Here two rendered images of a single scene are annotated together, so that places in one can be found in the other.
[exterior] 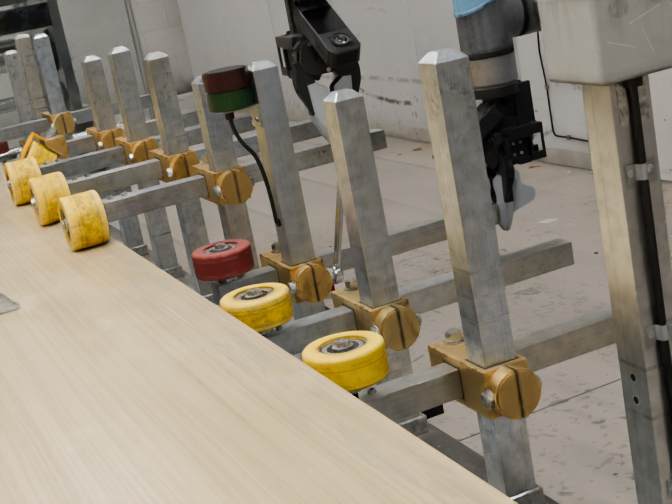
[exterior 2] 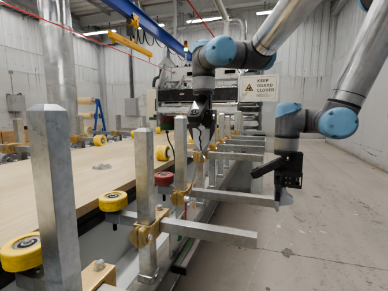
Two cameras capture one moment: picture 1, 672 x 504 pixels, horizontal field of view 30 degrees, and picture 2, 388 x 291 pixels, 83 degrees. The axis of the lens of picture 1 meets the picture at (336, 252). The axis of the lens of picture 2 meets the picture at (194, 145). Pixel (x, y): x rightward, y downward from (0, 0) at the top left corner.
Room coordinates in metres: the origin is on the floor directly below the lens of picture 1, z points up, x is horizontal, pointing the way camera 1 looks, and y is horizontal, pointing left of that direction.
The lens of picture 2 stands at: (1.03, -0.48, 1.15)
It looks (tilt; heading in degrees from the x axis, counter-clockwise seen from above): 9 degrees down; 39
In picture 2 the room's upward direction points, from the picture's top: straight up
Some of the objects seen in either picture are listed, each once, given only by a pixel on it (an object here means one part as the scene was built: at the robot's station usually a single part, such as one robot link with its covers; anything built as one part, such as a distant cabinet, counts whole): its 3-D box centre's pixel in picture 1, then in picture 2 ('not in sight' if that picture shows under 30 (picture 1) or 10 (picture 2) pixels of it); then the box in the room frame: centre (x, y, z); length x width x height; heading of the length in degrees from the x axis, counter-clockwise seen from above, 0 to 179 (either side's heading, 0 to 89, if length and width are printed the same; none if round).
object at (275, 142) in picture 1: (294, 240); (181, 181); (1.61, 0.05, 0.90); 0.03 x 0.03 x 0.48; 21
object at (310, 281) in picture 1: (294, 275); (182, 193); (1.63, 0.06, 0.85); 0.13 x 0.06 x 0.05; 21
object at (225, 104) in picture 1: (230, 98); (168, 126); (1.60, 0.09, 1.10); 0.06 x 0.06 x 0.02
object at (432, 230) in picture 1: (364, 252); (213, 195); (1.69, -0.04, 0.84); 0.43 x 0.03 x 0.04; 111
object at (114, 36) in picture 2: not in sight; (133, 45); (4.32, 4.00, 2.65); 1.71 x 0.09 x 0.32; 23
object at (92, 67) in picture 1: (116, 171); (227, 146); (2.55, 0.41, 0.88); 0.03 x 0.03 x 0.48; 21
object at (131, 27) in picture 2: not in sight; (133, 32); (4.32, 4.00, 2.95); 0.34 x 0.26 x 0.49; 23
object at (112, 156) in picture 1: (151, 145); (226, 141); (2.36, 0.31, 0.95); 0.50 x 0.04 x 0.04; 111
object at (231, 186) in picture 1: (222, 182); (201, 155); (1.87, 0.15, 0.95); 0.13 x 0.06 x 0.05; 21
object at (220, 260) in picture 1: (228, 284); (163, 186); (1.62, 0.15, 0.85); 0.08 x 0.08 x 0.11
